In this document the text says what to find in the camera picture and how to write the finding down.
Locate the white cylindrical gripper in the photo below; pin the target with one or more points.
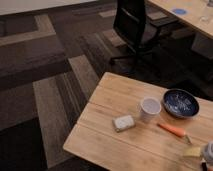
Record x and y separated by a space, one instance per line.
196 152

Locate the white paper cup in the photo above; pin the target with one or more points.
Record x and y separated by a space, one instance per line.
150 107

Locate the dark blue bowl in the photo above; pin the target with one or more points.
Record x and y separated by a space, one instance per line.
180 103

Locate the wooden background desk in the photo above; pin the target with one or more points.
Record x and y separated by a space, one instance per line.
191 18

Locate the clear drinking glass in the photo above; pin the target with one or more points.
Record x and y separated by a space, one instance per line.
207 11

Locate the orange carrot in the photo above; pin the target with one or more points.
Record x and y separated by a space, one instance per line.
175 130

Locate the black office chair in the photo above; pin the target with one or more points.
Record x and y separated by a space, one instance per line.
138 31

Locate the blue round coaster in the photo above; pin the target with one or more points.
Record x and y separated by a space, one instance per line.
179 11

